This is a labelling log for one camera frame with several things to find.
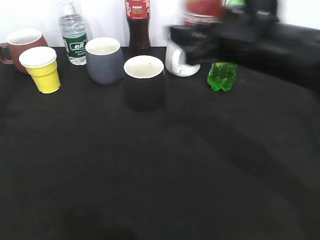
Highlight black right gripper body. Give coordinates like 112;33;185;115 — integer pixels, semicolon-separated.
167;14;253;66

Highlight brown red ceramic mug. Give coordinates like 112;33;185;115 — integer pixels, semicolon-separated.
0;28;49;74

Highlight black ceramic mug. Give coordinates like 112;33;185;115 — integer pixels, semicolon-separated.
123;55;165;111

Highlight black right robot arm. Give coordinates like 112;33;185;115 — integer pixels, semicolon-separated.
168;0;320;92

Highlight cola bottle red label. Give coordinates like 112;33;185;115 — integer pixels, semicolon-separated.
124;0;151;56

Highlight white ceramic mug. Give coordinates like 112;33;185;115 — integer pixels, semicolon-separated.
165;34;201;78

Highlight green sprite bottle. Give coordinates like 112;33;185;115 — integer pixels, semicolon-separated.
207;62;238;92

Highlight clear water bottle green label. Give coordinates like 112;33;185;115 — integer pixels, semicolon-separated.
58;0;88;66

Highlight grey ceramic mug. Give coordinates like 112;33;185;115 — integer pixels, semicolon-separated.
85;37;124;85

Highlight nescafe coffee bottle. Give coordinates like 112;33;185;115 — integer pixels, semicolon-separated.
180;0;225;26

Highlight yellow paper cup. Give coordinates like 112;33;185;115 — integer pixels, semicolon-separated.
19;46;61;94

